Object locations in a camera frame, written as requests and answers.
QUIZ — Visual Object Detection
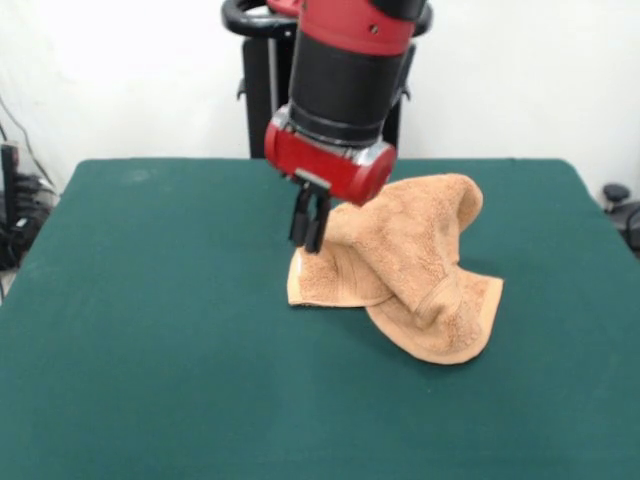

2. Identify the black cable bundle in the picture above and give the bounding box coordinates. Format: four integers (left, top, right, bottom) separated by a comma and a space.
0, 172, 60, 271

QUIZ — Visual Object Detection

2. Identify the black power strip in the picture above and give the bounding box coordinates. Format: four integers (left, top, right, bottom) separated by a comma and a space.
0, 143, 21, 226

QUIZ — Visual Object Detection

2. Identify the dark green table cloth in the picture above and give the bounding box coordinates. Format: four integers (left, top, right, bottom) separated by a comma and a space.
0, 158, 640, 480

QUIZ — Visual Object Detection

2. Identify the tan terry cloth towel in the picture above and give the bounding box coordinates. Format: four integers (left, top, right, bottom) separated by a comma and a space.
287, 173, 505, 365

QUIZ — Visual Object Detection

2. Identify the thin grey wall cable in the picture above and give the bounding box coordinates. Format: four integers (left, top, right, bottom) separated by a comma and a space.
0, 94, 54, 189

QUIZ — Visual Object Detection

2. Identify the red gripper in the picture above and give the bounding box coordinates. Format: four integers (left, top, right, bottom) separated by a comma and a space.
264, 118, 398, 253

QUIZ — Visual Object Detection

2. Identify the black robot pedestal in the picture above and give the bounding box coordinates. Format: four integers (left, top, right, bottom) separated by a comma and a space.
222, 0, 434, 160

